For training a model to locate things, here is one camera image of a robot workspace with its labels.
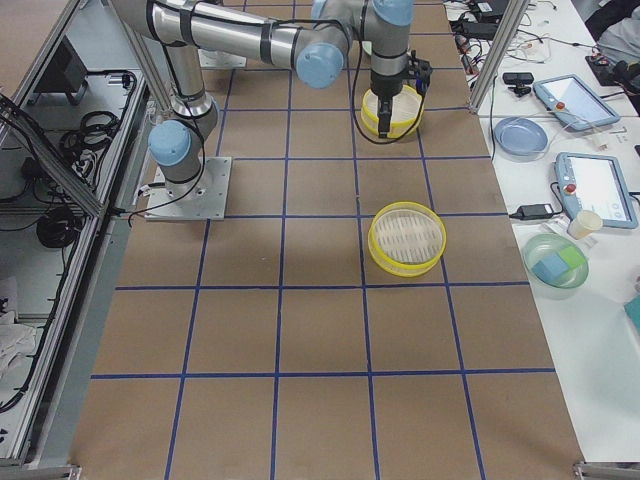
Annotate black power adapter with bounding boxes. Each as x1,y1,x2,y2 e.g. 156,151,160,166
509,203,562,221

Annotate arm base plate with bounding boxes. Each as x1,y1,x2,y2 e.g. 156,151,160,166
144,157,232,221

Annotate paper cup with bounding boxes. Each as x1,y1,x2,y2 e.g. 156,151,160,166
567,210,603,240

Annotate near teach pendant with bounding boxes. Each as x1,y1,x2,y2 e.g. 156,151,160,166
554,152,639,229

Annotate black webcam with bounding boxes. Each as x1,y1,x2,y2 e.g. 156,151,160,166
502,72,534,98

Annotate teach pendant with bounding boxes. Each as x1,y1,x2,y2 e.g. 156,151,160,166
554,152,639,229
532,74,620,131

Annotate aluminium frame post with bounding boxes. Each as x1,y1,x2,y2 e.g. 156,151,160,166
469,0,529,114

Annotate far teach pendant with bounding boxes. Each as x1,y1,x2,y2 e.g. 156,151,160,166
532,74,620,131

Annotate white cloth rag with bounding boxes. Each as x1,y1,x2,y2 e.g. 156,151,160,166
0,277,36,396

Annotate blue plate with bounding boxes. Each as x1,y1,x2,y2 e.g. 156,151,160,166
494,117,549,161

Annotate yellow bamboo steamer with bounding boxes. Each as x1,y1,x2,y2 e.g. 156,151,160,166
360,85,422,139
367,201,447,278

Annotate green bowl with blocks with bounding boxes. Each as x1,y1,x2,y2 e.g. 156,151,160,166
522,233,590,299

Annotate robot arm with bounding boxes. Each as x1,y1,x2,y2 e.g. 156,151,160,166
113,1,420,138

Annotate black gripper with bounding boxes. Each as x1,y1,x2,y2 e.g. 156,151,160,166
370,49,408,138

